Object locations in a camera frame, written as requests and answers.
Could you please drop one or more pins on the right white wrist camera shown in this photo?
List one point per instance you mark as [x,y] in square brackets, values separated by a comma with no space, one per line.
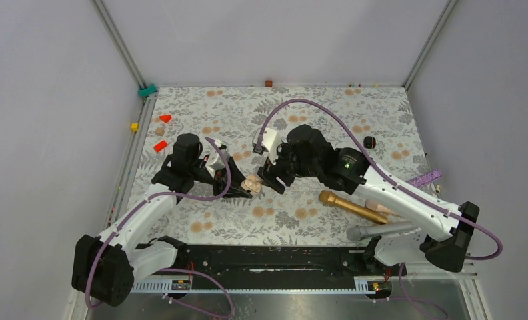
[270,142]

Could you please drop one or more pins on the beige cube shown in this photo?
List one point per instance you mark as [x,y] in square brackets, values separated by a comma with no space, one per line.
[160,131]

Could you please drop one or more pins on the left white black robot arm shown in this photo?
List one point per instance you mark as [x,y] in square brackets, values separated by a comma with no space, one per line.
[108,265]

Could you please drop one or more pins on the grey microphone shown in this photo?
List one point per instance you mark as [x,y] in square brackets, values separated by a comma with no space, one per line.
[358,233]

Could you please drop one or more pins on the purple glitter microphone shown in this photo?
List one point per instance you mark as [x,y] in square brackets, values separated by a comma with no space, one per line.
[425,179]

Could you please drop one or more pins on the red triangular block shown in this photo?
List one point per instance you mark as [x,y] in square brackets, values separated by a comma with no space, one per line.
[165,118]

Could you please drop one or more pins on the pink earbud charging case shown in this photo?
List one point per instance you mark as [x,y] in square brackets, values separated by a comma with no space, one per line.
[252,184]

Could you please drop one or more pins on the teal block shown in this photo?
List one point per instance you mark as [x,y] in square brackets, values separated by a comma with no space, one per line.
[145,92]

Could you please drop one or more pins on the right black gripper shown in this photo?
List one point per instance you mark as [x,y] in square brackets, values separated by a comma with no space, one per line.
[269,172]

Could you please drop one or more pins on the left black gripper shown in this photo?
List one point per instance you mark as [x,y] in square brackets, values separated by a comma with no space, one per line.
[234,170]

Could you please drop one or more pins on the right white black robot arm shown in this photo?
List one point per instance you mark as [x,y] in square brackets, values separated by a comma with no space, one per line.
[446,227]

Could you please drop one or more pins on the black earbud case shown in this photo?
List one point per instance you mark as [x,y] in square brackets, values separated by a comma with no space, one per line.
[369,142]

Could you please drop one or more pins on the floral table mat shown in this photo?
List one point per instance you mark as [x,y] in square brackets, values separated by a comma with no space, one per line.
[343,115]

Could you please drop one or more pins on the red flat block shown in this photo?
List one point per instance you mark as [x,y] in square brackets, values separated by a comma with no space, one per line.
[160,146]

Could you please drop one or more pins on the gold microphone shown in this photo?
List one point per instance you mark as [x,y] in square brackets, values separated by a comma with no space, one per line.
[330,198]

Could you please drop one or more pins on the pink microphone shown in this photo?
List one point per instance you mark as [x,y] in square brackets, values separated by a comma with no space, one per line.
[379,208]

